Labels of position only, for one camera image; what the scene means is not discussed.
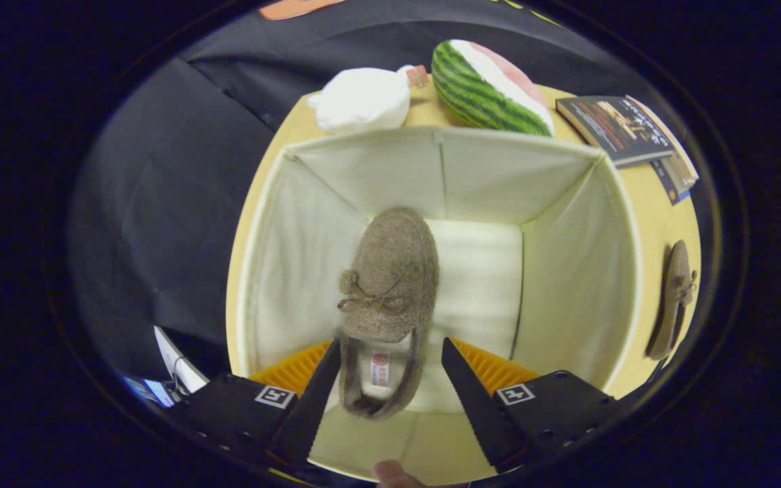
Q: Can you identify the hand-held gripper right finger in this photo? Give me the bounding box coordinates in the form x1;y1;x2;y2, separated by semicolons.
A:
441;337;620;474

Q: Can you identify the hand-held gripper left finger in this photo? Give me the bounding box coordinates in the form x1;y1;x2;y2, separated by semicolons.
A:
172;338;342;467

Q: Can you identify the brown fuzzy slipper shoe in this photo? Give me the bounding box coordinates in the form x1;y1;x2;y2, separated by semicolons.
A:
647;241;698;361
338;207;440;420

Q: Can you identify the cream fabric storage box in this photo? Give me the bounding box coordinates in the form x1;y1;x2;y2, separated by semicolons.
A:
226;125;642;485

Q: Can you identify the white sheet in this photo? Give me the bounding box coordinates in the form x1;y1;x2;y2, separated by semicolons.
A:
153;325;209;394

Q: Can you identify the blue printed packet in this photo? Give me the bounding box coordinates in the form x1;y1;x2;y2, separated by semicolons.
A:
126;376;176;407

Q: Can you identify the blue cover book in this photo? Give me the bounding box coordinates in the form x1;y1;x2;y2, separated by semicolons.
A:
652;159;693;205

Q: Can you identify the watermelon slice plush toy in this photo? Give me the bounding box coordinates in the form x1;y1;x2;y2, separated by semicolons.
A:
431;39;555;138

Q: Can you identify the white plush toy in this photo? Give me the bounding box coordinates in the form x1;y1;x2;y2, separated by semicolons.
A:
307;66;430;134

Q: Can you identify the black cover book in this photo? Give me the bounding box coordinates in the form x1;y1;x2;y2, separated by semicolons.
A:
556;95;675;168

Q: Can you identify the tan cover book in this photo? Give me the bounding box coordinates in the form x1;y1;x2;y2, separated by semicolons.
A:
624;95;700;190

